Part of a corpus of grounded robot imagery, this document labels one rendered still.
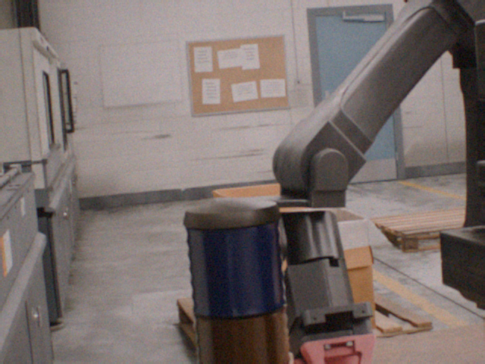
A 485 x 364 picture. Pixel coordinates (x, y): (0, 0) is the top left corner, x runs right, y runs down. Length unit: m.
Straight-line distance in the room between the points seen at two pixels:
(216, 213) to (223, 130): 11.10
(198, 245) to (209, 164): 11.10
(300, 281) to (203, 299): 0.51
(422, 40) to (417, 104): 11.07
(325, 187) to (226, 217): 0.53
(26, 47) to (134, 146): 6.30
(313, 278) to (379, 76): 0.21
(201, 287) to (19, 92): 4.84
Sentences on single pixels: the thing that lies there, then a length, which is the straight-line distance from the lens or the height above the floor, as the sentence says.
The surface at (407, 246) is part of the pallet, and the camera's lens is 6.87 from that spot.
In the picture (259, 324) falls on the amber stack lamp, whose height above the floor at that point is 1.15.
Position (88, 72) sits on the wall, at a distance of 11.37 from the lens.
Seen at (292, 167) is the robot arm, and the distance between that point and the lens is 0.90.
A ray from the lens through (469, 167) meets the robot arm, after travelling 1.02.
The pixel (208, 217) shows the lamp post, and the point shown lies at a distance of 0.36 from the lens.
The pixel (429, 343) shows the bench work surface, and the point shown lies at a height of 0.90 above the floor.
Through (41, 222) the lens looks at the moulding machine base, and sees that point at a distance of 5.22.
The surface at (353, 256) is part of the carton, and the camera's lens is 4.17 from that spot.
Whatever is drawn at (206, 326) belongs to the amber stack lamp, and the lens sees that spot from 0.37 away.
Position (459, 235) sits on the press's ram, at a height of 1.14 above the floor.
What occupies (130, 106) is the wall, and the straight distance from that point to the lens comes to 11.36.
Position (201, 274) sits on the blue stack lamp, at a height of 1.17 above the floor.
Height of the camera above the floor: 1.24
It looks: 6 degrees down
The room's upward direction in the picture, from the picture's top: 5 degrees counter-clockwise
